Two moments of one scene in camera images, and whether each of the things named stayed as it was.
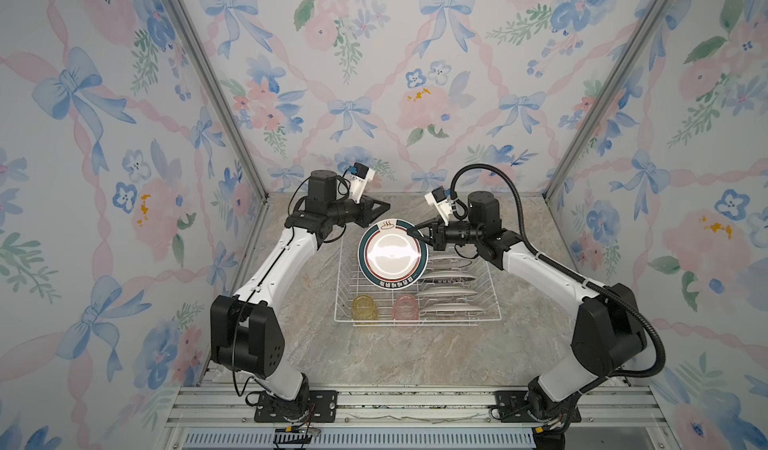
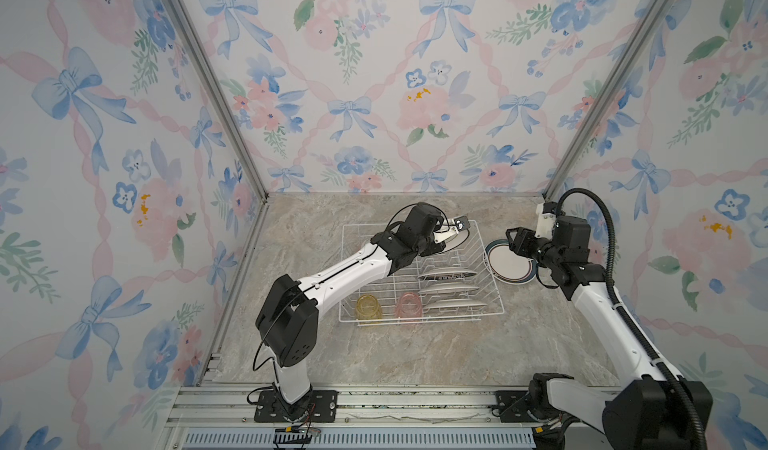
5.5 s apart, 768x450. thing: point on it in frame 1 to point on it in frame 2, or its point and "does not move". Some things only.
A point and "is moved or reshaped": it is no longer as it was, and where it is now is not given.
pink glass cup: (406, 309) does not move
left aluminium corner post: (212, 74) does not move
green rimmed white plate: (390, 257) is moved or reshaped
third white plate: (447, 274) does not move
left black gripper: (366, 212) to (435, 248)
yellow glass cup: (364, 308) does not move
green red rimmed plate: (448, 262) is moved or reshaped
